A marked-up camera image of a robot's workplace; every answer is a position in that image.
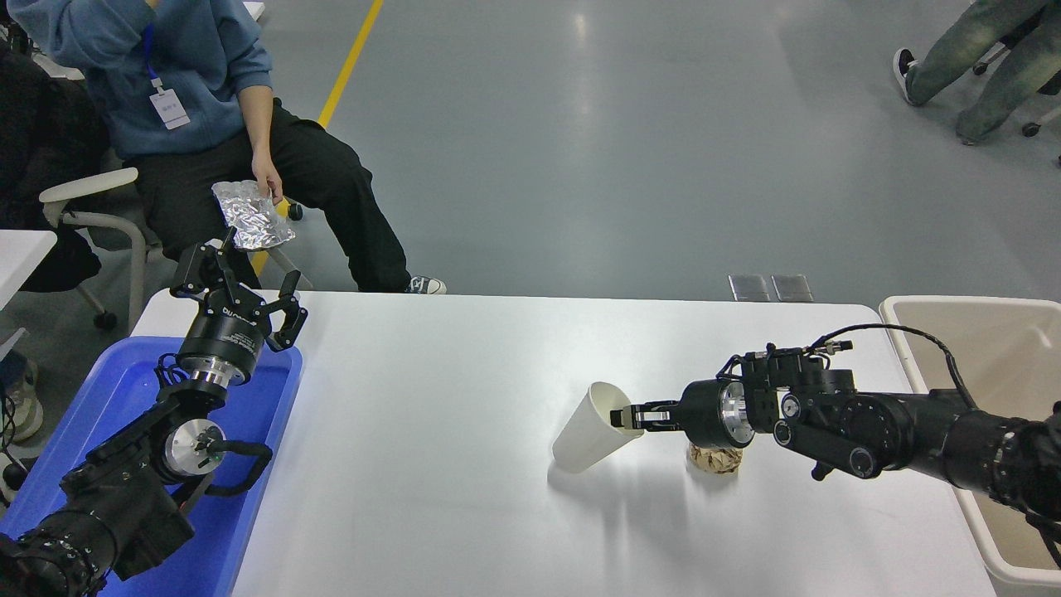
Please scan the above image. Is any person with foil tray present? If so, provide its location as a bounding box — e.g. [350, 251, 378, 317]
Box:
[7, 0, 448, 296]

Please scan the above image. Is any large pale bin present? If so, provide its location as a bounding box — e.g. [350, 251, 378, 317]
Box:
[879, 295, 1061, 588]

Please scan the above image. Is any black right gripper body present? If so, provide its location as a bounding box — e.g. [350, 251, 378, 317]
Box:
[675, 379, 731, 449]

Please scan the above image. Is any white ID badge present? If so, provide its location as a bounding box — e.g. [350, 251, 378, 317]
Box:
[149, 87, 191, 131]

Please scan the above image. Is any white paper cup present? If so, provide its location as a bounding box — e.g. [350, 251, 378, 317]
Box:
[551, 381, 646, 475]

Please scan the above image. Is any blue plastic tray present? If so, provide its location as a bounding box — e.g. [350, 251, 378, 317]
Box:
[0, 335, 304, 597]

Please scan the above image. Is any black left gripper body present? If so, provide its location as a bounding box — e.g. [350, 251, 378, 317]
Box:
[177, 289, 269, 384]

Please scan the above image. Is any grey office chair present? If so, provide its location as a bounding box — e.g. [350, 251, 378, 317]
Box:
[39, 166, 314, 332]

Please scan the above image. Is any black chair leg with caster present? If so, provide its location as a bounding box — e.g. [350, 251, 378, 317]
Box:
[971, 8, 1061, 138]

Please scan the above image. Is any person's left hand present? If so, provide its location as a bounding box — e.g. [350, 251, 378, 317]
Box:
[251, 148, 285, 207]

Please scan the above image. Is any silver foil tray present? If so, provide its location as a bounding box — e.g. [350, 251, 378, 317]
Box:
[211, 179, 298, 253]

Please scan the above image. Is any person in faded jeans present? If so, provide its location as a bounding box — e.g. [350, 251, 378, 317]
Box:
[893, 0, 1061, 146]

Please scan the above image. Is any black jacket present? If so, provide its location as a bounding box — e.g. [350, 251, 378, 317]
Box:
[0, 46, 117, 293]

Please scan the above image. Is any black equipment stand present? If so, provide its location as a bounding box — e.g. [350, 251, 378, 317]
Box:
[0, 0, 34, 56]

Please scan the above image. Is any pale worn shoe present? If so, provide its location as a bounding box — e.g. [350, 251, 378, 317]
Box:
[0, 357, 44, 443]

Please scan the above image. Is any crumpled tan paper ball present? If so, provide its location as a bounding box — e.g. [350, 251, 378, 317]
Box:
[686, 442, 744, 475]

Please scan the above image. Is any small white side table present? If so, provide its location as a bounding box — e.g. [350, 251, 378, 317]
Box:
[0, 230, 59, 312]

